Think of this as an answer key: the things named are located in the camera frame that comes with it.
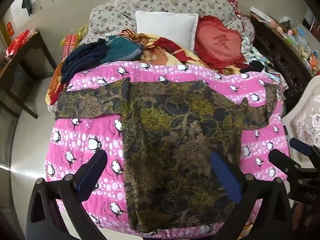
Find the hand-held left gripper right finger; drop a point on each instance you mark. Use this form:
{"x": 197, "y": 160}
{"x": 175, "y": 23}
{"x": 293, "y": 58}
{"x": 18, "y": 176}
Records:
{"x": 226, "y": 178}

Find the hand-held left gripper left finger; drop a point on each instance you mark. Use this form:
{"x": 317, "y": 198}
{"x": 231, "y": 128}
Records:
{"x": 93, "y": 170}

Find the shiny red wrapping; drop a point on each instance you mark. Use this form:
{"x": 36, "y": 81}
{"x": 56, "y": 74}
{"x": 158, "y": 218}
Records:
{"x": 236, "y": 6}

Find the group of small toys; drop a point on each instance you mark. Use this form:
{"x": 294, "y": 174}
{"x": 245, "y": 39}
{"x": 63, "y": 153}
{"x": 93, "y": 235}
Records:
{"x": 297, "y": 37}

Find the dark wooden table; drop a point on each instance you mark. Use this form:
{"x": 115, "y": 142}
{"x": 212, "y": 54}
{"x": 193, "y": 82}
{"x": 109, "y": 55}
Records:
{"x": 22, "y": 62}

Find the red yellow blanket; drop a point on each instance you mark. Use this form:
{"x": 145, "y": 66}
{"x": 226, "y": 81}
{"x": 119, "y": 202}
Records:
{"x": 162, "y": 51}

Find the navy folded garment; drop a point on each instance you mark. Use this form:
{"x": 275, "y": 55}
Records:
{"x": 82, "y": 58}

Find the white upholstered chair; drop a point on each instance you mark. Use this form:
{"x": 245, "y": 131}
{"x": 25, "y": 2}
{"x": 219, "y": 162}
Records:
{"x": 306, "y": 120}

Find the light blue patterned cloth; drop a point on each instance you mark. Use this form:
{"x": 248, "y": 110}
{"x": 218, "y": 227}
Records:
{"x": 260, "y": 60}

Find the red plastic bag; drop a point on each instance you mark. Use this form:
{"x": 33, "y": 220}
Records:
{"x": 17, "y": 42}

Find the white pillow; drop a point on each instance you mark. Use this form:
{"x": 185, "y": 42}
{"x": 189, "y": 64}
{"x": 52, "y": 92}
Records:
{"x": 166, "y": 26}

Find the dark floral shirt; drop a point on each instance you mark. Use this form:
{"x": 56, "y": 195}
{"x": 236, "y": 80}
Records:
{"x": 175, "y": 135}

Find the red heart cushion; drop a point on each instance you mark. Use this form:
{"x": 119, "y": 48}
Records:
{"x": 220, "y": 41}

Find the teal folded garment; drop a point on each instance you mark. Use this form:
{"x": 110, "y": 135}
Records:
{"x": 122, "y": 48}

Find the grey floral quilt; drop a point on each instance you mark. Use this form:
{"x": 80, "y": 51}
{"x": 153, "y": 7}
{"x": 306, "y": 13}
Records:
{"x": 170, "y": 2}

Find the red yellow box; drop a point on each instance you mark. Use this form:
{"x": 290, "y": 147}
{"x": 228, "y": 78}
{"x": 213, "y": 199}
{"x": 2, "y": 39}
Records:
{"x": 70, "y": 45}

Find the dark carved wooden cabinet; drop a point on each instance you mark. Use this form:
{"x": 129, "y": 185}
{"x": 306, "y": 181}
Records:
{"x": 280, "y": 55}

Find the dark green hanging cloth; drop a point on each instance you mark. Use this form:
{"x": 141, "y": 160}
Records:
{"x": 27, "y": 2}

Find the pink penguin blanket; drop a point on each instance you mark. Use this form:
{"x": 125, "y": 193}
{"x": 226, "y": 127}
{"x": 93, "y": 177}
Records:
{"x": 82, "y": 140}

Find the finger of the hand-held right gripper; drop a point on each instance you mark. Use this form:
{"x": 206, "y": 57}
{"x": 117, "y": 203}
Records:
{"x": 282, "y": 159}
{"x": 301, "y": 145}

